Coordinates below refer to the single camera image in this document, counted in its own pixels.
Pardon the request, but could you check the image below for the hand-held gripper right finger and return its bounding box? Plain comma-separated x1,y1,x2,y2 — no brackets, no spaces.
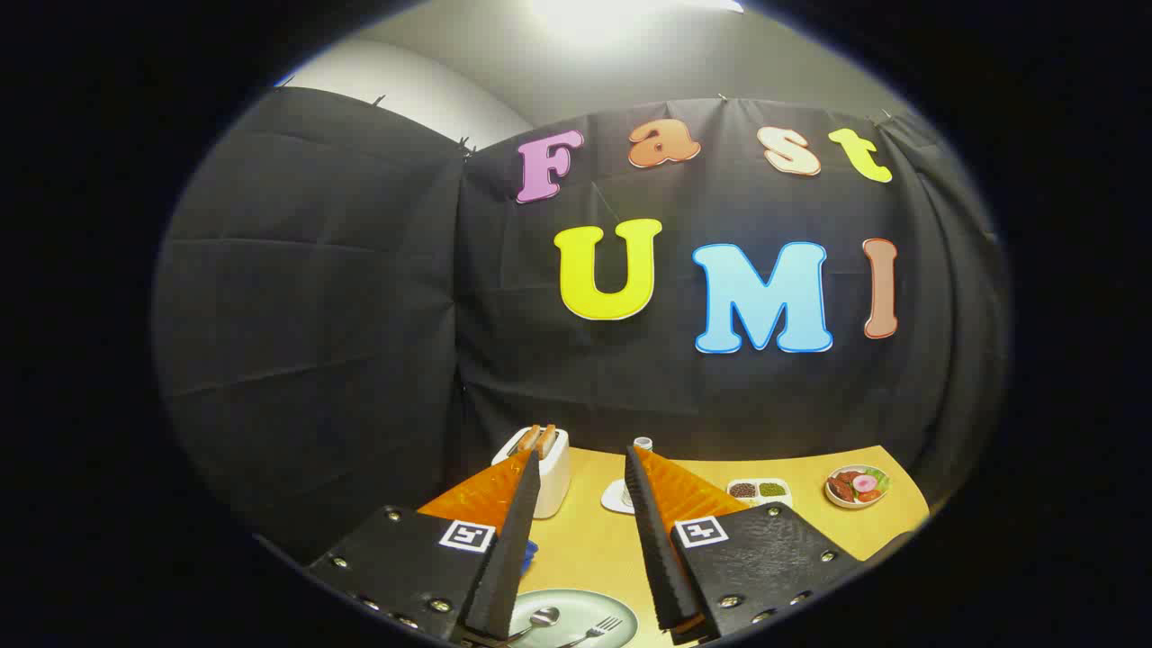
624,444,865,644

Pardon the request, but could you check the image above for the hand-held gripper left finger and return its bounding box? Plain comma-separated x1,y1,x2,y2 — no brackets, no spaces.
306,450,543,644

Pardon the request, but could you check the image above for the metal spoon with wooden handle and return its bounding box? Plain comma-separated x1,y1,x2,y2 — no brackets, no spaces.
490,606,561,647

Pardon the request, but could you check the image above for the metal fork with wooden handle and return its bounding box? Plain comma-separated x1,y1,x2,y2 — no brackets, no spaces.
556,616,624,648

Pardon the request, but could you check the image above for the pale green plate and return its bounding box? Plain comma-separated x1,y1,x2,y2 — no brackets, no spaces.
508,589,640,648

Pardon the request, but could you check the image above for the white toaster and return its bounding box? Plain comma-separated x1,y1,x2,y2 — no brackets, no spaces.
492,427,572,520

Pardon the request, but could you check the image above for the white divided tray with beans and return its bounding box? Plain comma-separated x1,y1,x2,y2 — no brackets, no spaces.
726,478,793,509

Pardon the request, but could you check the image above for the plate of mixed food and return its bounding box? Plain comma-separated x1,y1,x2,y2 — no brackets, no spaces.
824,464,892,510

